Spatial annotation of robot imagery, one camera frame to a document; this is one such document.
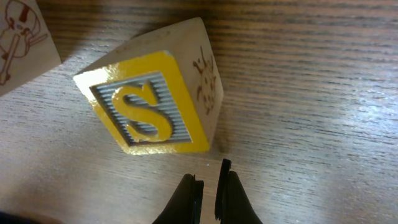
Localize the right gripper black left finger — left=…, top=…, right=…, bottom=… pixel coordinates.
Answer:
left=153, top=174, right=204, bottom=224

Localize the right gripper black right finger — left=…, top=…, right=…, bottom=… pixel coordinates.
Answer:
left=215, top=159, right=262, bottom=224

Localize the yellow S block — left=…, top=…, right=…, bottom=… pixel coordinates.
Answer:
left=73, top=17, right=223, bottom=155
left=1, top=0, right=62, bottom=95

